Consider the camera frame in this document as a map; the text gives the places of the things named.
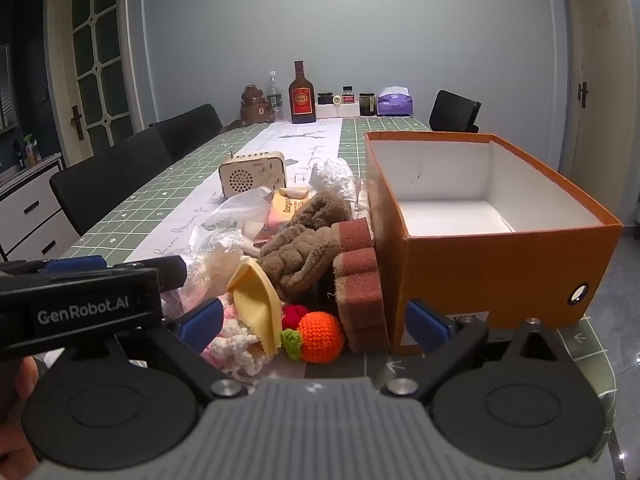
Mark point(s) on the black dining chair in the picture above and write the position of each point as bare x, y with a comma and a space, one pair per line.
187, 127
110, 175

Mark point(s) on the small potted plant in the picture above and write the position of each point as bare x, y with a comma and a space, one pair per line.
31, 149

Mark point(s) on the white storage tray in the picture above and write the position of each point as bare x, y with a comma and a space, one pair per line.
337, 110

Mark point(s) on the brown plush toy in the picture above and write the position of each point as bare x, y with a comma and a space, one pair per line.
300, 255

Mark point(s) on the white paper towel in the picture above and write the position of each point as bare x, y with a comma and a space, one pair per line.
332, 177

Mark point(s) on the orange and pink packet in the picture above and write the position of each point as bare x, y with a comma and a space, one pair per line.
285, 210

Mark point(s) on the glass panel door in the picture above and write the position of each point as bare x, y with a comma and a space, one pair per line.
97, 60

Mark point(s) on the cream wooden door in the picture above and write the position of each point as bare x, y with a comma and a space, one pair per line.
600, 85

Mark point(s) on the black office chair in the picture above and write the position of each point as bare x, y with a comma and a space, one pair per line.
452, 110

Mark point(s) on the pink and white crocheted item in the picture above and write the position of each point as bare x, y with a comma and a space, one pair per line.
232, 345

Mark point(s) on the red crocheted ball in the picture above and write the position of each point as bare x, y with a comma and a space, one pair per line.
292, 315

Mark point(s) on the purple tissue pack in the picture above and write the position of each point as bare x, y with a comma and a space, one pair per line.
395, 102

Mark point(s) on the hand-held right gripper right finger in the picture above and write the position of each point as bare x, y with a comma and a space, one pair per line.
425, 324

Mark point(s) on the yellow cloth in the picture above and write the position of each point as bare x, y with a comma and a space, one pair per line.
255, 300

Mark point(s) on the white drawer cabinet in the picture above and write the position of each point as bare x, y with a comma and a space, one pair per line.
30, 205

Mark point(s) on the green checked tablecloth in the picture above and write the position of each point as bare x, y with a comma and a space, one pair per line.
165, 185

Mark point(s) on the white printed table runner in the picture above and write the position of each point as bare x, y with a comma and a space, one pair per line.
300, 145

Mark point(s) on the clear plastic water bottle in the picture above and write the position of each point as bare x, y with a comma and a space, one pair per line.
275, 100

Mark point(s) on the orange cardboard box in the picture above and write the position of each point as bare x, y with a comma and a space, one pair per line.
475, 270

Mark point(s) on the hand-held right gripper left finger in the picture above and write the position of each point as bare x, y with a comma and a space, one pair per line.
202, 322

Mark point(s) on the brown liquor bottle red label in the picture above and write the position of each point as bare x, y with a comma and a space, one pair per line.
302, 102

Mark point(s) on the small dark bottle red label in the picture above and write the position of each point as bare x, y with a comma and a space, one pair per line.
348, 95

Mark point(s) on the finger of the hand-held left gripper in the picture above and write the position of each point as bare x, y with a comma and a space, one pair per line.
75, 265
172, 272

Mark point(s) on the crocheted orange fruit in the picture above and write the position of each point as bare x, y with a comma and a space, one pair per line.
320, 337

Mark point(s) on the short dark glass jar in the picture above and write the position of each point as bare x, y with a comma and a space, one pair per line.
325, 98

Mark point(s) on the person's left hand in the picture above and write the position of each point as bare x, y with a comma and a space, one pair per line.
26, 377

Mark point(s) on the red and tan sponge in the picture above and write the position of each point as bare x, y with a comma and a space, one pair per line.
360, 305

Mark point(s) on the tall dark glass jar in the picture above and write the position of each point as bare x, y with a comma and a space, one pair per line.
366, 104

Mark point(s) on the wooden speaker box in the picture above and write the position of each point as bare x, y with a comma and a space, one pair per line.
255, 175

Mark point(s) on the brown bear figurine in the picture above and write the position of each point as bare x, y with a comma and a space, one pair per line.
256, 107

